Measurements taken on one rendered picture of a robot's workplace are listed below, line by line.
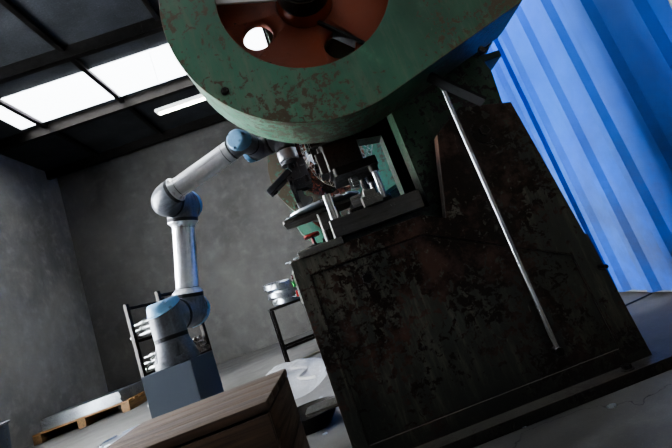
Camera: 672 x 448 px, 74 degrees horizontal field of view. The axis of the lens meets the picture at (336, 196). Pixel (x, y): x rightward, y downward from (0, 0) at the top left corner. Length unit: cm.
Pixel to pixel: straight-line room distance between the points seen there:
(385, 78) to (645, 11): 101
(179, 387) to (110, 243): 772
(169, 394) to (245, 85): 102
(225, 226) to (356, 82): 743
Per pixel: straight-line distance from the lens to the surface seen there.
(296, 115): 123
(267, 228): 839
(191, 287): 183
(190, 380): 165
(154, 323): 172
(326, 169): 161
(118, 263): 918
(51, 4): 597
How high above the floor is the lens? 50
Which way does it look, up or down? 11 degrees up
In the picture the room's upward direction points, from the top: 20 degrees counter-clockwise
